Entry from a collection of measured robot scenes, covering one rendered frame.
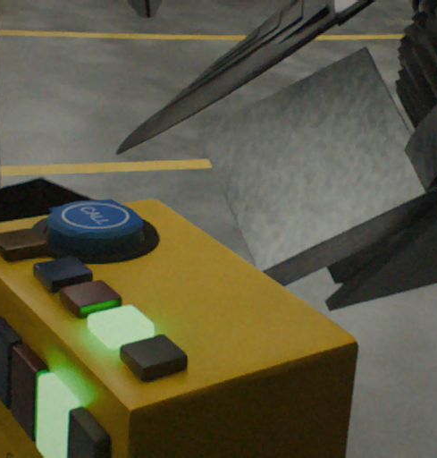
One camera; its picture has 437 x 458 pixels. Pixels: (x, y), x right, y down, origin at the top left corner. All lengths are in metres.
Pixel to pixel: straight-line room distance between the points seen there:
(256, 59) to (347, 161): 0.16
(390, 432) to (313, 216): 1.55
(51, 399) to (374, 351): 2.23
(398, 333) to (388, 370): 0.20
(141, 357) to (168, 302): 0.05
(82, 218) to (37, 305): 0.06
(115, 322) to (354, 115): 0.45
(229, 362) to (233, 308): 0.04
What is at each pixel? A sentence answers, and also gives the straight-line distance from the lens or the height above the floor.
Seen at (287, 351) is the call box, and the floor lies 1.07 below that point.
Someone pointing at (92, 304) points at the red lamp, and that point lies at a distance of 0.38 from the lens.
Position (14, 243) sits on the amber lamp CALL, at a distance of 0.43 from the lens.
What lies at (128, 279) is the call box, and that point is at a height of 1.07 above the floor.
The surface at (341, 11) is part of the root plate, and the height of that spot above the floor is 1.10.
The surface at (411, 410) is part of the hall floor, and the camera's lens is 2.38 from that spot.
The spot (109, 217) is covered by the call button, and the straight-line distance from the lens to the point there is 0.44.
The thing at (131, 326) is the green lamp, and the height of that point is 1.08.
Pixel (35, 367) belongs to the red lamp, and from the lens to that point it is 0.38.
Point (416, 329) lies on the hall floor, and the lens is 2.71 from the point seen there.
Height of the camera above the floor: 1.25
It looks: 23 degrees down
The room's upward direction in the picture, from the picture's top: 5 degrees clockwise
